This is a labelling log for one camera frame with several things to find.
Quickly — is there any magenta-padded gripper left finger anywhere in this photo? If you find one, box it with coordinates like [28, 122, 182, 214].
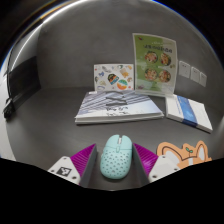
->
[47, 143, 99, 188]

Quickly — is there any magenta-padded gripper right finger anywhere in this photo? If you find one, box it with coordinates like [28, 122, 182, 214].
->
[132, 142, 181, 186]

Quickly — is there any mint green perforated computer mouse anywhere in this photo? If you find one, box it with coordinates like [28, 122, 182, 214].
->
[99, 134, 134, 181]

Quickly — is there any orange cat-shaped mouse pad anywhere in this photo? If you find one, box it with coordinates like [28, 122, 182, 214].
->
[156, 140, 213, 170]

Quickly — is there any grey striped book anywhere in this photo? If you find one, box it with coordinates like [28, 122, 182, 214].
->
[74, 89, 165, 126]

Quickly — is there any white book with blue band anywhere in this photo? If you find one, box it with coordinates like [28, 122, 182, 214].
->
[165, 93, 214, 134]

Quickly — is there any white card with colourful stickers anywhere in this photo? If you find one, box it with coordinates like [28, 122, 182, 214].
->
[93, 63, 135, 93]

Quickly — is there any green food menu sign stand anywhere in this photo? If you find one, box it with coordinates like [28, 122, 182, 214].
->
[132, 32, 178, 98]

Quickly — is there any black flat panel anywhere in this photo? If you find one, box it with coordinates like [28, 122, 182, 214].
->
[2, 55, 42, 122]

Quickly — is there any white wall socket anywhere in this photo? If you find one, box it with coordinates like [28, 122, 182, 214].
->
[190, 66, 201, 84]
[178, 60, 191, 79]
[199, 71, 208, 88]

